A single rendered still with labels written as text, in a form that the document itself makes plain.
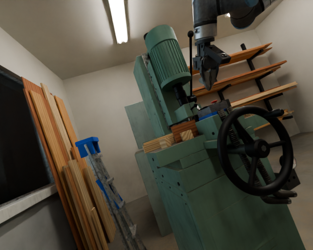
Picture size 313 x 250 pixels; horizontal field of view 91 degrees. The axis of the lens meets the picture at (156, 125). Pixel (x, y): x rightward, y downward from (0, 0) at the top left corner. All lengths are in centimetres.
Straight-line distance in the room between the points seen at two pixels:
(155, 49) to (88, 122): 260
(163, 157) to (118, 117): 264
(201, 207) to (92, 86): 313
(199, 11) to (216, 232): 84
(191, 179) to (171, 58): 58
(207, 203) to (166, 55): 71
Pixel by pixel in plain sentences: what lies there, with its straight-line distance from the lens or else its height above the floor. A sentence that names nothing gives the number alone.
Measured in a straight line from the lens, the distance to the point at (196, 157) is 66.
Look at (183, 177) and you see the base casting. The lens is 64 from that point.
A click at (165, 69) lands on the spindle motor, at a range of 84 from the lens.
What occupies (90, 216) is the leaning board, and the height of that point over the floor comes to 43.
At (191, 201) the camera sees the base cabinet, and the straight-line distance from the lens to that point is 67.
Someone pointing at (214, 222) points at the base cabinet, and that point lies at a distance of 74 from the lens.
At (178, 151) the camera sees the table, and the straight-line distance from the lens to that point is 63.
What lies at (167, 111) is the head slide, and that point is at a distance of 92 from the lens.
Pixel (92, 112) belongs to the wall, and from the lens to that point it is 332.
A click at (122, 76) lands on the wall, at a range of 346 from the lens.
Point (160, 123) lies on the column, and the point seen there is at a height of 104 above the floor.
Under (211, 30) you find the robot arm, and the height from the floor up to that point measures 127.
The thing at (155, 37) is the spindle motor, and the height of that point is 145.
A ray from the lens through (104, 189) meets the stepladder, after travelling 145.
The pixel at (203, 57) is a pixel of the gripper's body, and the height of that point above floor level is 120.
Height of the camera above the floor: 95
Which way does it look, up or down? 5 degrees up
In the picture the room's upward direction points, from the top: 19 degrees counter-clockwise
